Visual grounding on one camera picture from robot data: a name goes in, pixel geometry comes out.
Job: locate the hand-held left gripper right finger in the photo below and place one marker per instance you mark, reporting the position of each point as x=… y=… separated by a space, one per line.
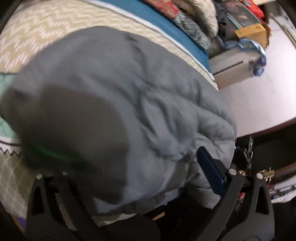
x=209 y=169

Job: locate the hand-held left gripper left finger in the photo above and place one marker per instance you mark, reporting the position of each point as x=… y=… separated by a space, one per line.
x=64 y=192

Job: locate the grey padded jacket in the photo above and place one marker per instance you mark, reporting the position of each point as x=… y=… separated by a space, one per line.
x=138 y=104

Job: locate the pile of black clothes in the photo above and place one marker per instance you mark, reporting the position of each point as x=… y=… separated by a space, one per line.
x=223 y=23

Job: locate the white cabinet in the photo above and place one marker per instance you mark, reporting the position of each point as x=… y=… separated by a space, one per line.
x=231 y=67

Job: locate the blue printed cloth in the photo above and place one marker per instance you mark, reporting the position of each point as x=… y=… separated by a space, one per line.
x=256 y=48

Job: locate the grey patterned folded blanket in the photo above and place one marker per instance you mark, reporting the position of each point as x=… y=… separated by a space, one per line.
x=192 y=30

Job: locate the cardboard box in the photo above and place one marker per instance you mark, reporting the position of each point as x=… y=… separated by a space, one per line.
x=252 y=32

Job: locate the cream checked folded quilt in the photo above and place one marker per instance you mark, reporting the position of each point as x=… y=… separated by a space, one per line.
x=205 y=14

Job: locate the clear plastic storage box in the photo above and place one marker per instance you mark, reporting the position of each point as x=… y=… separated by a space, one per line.
x=240 y=11

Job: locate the cream zigzag bedspread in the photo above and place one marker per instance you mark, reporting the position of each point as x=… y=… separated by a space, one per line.
x=46 y=30

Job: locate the teal blue blanket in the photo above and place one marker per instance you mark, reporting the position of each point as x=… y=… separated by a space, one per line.
x=150 y=14

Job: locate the red patterned pillow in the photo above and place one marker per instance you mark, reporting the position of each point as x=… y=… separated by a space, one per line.
x=166 y=8

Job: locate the black metal bracket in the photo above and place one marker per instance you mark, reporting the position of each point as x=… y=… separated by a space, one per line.
x=245 y=150

